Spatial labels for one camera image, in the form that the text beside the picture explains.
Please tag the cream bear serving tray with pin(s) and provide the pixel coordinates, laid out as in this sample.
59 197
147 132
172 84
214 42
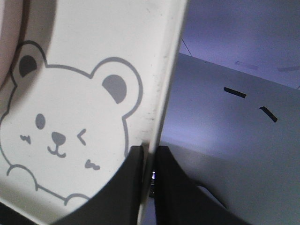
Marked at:
89 80

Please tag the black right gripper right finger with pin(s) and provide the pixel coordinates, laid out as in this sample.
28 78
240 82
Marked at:
178 201

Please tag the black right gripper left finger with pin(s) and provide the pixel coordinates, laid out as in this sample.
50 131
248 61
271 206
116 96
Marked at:
117 203

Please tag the white table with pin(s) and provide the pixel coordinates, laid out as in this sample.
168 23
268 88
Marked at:
238 136

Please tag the pink round plate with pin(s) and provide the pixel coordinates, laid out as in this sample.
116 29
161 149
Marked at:
11 17

